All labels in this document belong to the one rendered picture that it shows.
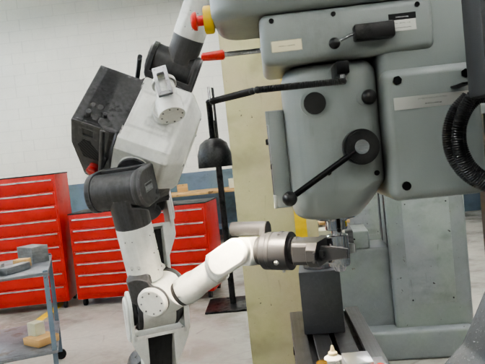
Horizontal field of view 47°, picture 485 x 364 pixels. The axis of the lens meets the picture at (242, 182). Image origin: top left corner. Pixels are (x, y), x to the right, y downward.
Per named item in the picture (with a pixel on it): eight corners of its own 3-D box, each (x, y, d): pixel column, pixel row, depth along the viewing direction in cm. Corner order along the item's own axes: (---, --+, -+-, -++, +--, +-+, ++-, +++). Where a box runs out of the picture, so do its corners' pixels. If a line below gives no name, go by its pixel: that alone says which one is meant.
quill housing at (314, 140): (296, 225, 112) (280, 66, 111) (291, 214, 133) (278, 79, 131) (391, 217, 111) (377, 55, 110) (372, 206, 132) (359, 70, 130)
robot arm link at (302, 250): (313, 235, 118) (262, 235, 124) (317, 280, 119) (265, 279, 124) (331, 225, 130) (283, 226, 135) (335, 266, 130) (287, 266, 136)
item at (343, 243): (354, 262, 124) (351, 236, 123) (346, 267, 120) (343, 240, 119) (333, 262, 126) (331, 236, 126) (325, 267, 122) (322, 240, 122)
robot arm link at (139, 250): (127, 319, 140) (105, 235, 134) (147, 295, 152) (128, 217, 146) (169, 317, 136) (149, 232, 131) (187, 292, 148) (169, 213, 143)
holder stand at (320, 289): (304, 335, 165) (297, 268, 164) (304, 313, 187) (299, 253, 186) (345, 332, 164) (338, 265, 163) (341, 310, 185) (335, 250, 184)
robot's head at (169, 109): (156, 130, 140) (160, 107, 133) (148, 98, 145) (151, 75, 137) (182, 128, 142) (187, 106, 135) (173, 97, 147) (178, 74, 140)
